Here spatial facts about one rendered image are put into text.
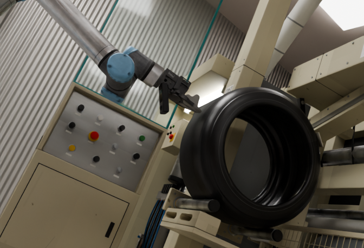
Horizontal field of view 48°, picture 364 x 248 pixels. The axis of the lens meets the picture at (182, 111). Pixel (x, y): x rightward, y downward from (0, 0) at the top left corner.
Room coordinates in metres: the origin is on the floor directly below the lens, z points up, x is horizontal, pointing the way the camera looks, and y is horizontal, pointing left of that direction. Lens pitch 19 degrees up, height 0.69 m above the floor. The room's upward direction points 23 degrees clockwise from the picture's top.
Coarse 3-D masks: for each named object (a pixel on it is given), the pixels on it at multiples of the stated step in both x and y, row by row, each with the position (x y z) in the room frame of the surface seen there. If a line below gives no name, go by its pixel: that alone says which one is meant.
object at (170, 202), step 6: (168, 192) 1.78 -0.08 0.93; (174, 192) 1.77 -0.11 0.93; (180, 192) 1.77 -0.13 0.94; (168, 198) 1.76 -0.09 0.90; (174, 198) 1.77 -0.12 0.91; (186, 198) 1.78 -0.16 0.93; (168, 204) 1.77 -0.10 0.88; (174, 204) 1.77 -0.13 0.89; (222, 222) 1.83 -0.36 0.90; (222, 228) 1.84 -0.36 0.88; (228, 228) 1.84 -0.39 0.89; (222, 234) 1.84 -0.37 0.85; (228, 234) 1.85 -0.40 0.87; (234, 234) 1.85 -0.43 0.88; (234, 240) 1.86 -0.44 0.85; (240, 240) 1.86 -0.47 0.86
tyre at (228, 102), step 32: (224, 96) 1.46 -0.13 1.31; (256, 96) 1.45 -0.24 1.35; (192, 128) 1.54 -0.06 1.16; (224, 128) 1.43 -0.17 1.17; (256, 128) 1.77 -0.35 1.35; (288, 128) 1.69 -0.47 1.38; (192, 160) 1.51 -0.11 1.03; (224, 160) 1.43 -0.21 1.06; (288, 160) 1.77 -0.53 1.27; (320, 160) 1.57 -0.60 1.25; (192, 192) 1.62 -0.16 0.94; (224, 192) 1.45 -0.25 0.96; (288, 192) 1.74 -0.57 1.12; (256, 224) 1.53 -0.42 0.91
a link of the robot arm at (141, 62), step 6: (126, 48) 1.39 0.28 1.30; (132, 48) 1.39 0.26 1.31; (126, 54) 1.38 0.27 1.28; (132, 54) 1.39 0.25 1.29; (138, 54) 1.40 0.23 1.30; (138, 60) 1.39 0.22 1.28; (144, 60) 1.40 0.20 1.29; (150, 60) 1.42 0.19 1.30; (138, 66) 1.40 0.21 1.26; (144, 66) 1.40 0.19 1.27; (150, 66) 1.41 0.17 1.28; (138, 72) 1.41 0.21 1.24; (144, 72) 1.41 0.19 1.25; (138, 78) 1.45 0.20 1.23; (144, 78) 1.43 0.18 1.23
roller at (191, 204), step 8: (176, 200) 1.77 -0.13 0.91; (184, 200) 1.68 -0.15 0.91; (192, 200) 1.60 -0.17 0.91; (200, 200) 1.52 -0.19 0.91; (208, 200) 1.46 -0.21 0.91; (216, 200) 1.45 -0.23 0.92; (184, 208) 1.69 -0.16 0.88; (192, 208) 1.60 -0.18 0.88; (200, 208) 1.52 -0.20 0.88; (208, 208) 1.45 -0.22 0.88; (216, 208) 1.45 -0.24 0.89
